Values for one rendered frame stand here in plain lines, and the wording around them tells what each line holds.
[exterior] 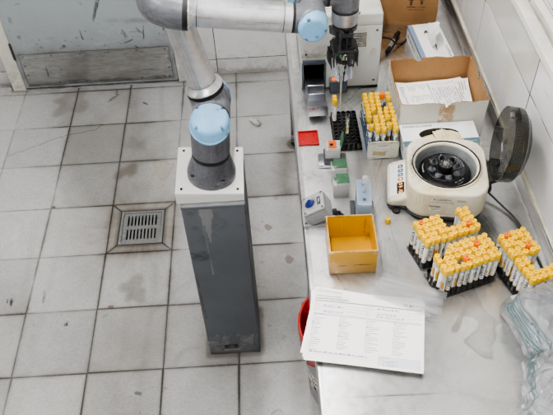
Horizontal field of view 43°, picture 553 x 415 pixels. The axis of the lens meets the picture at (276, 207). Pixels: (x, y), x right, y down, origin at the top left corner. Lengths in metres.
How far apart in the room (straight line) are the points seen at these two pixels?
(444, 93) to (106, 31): 2.09
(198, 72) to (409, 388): 1.04
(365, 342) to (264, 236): 1.45
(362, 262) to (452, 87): 0.82
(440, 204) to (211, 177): 0.68
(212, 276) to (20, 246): 1.24
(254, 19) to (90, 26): 2.22
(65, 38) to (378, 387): 2.81
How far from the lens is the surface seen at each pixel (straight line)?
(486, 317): 1.92
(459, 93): 2.45
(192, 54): 2.01
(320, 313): 1.85
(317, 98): 2.40
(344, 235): 2.01
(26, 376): 2.98
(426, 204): 2.05
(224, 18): 1.79
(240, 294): 2.50
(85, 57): 4.05
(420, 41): 2.68
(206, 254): 2.31
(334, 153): 2.19
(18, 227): 3.49
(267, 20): 1.80
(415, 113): 2.27
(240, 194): 2.12
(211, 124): 2.00
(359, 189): 2.02
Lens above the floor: 2.43
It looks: 48 degrees down
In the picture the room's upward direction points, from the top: 3 degrees counter-clockwise
